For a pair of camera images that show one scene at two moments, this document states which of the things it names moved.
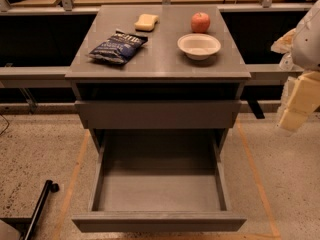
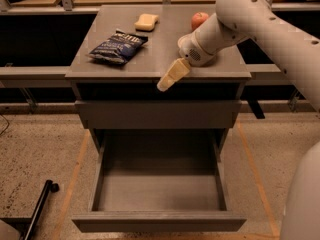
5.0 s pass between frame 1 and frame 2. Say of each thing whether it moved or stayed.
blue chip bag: stayed
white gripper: moved
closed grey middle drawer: stayed
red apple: stayed
